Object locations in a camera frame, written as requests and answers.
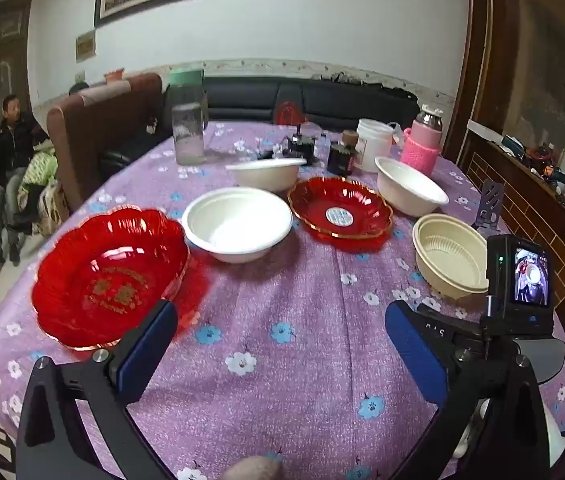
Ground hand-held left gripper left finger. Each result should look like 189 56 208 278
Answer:
15 300 179 480

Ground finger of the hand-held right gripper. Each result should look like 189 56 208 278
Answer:
415 304 486 352

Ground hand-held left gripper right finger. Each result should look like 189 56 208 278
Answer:
385 301 551 480

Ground beige plastic bowl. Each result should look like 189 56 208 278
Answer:
412 213 491 301

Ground large red gold-print plate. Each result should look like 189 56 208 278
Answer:
31 206 190 352

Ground white bowl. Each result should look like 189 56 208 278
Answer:
181 187 293 264
375 156 450 217
225 157 308 193

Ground small red plate with sticker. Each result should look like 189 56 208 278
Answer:
287 176 394 241

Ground person's left hand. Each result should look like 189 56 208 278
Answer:
225 456 283 480

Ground wooden cabinet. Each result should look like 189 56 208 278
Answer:
455 120 565 331

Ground grey perforated stand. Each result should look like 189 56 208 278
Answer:
473 179 506 233

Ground pile of assorted small items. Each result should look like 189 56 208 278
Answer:
503 132 565 231

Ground purple floral tablecloth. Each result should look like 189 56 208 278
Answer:
0 120 565 480

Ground white object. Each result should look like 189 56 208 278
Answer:
455 400 565 461

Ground white flat box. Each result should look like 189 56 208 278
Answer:
467 120 506 143

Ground bottle with pink knitted sleeve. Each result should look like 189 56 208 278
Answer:
400 104 444 177

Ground patterned bag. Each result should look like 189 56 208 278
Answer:
37 180 70 236

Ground white plastic jar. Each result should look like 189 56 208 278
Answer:
355 119 396 173

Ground dark jar with cork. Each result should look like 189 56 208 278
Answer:
327 130 361 176

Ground brown armchair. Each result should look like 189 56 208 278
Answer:
46 72 173 211

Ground clear jar with green lid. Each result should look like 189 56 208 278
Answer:
168 67 209 166

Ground black teapot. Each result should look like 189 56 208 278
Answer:
282 122 318 166

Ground red plastic bag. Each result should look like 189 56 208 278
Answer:
273 100 306 126

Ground black leather sofa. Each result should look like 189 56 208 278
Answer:
162 76 421 133

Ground dark wooden partition frame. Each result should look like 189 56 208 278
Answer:
443 0 523 161

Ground small wall plaque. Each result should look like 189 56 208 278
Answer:
75 30 97 63

